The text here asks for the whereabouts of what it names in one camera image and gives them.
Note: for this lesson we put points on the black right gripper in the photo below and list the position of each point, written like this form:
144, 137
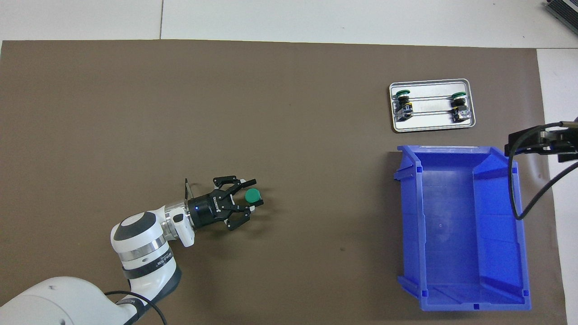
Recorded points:
566, 145

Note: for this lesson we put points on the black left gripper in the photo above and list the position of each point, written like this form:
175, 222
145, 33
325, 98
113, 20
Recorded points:
207, 210

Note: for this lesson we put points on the green push button switch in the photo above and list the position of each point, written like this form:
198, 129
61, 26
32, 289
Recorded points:
403, 94
459, 95
252, 195

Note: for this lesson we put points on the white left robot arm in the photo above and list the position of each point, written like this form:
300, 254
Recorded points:
140, 253

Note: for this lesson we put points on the brown table mat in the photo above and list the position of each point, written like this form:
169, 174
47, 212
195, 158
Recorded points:
293, 113

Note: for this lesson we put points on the grey metal tray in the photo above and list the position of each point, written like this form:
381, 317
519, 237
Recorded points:
431, 122

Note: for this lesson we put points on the blue plastic storage bin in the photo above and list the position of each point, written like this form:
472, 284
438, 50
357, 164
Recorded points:
451, 234

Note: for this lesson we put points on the dark grey ribbed device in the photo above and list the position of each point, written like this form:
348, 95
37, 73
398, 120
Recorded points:
564, 13

